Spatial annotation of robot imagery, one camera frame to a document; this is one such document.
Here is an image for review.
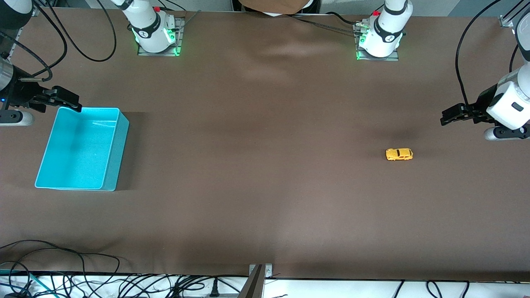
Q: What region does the yellow beetle toy car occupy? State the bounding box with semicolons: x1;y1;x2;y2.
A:
386;148;414;161

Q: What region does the turquoise plastic bin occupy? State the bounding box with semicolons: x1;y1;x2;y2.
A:
35;107;130;192

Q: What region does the brown table cover cloth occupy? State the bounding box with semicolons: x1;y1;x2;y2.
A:
0;7;530;282

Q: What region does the brown cardboard piece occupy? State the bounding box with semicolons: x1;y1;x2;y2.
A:
239;0;307;16

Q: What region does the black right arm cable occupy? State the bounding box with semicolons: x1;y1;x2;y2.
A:
29;0;67;79
41;0;117;62

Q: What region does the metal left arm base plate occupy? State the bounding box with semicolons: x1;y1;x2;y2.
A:
356;23;400;62

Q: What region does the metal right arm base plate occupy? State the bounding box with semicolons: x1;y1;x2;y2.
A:
137;17;183;57

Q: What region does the long black floor cable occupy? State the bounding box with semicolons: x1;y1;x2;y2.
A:
0;239;120;290

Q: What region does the thick black base cable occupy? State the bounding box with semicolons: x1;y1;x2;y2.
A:
325;12;360;25

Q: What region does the grey base cable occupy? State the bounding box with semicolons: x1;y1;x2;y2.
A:
178;10;202;31

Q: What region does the thin dark base cable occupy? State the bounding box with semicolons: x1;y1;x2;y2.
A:
286;14;361;34

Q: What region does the teal cable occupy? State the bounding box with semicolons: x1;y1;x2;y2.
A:
0;269;46;292

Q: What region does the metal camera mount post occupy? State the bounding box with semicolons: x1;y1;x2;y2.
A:
240;264;274;298

